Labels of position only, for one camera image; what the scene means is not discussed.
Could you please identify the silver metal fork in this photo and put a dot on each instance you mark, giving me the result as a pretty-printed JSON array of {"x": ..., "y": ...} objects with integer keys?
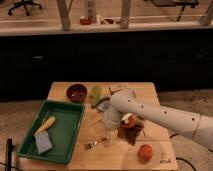
[{"x": 94, "y": 143}]

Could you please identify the grey blue cloth piece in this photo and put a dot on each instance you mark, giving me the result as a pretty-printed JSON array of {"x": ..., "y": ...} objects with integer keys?
[{"x": 103, "y": 106}]

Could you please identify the dark red bowl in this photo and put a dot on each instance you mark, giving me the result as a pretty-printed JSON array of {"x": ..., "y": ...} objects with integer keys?
[{"x": 77, "y": 93}]

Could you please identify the grey blue sponge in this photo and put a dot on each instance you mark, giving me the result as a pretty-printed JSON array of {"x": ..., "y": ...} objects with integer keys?
[{"x": 43, "y": 142}]

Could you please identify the black post lower left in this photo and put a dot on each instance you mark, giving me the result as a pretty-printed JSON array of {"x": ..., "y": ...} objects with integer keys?
[{"x": 8, "y": 158}]

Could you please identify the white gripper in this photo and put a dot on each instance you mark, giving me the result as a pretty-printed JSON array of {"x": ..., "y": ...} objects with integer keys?
[{"x": 112, "y": 118}]

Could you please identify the green vegetable toy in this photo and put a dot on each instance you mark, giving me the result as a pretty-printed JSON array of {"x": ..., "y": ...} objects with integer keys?
[{"x": 96, "y": 97}]

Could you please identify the red object on shelf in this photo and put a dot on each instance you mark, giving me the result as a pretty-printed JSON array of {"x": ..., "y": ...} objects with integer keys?
[{"x": 84, "y": 21}]

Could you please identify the orange bowl with contents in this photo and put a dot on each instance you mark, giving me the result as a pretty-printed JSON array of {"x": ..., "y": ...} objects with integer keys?
[{"x": 128, "y": 121}]

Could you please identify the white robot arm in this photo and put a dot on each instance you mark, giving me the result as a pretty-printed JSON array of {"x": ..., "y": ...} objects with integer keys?
[{"x": 194, "y": 126}]

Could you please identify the green plastic tray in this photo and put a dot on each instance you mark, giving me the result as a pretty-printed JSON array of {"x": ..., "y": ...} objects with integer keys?
[{"x": 62, "y": 134}]

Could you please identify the yellow handled brush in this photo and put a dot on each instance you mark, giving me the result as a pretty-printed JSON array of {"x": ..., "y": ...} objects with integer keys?
[{"x": 48, "y": 123}]

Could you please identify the brown crumbly pile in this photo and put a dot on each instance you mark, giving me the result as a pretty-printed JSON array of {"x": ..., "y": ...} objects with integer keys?
[{"x": 130, "y": 134}]

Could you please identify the orange tomato toy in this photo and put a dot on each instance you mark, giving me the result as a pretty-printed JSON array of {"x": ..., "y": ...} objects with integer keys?
[{"x": 145, "y": 152}]

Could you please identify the black office chair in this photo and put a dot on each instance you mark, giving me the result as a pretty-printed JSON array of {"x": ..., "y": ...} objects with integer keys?
[{"x": 24, "y": 3}]

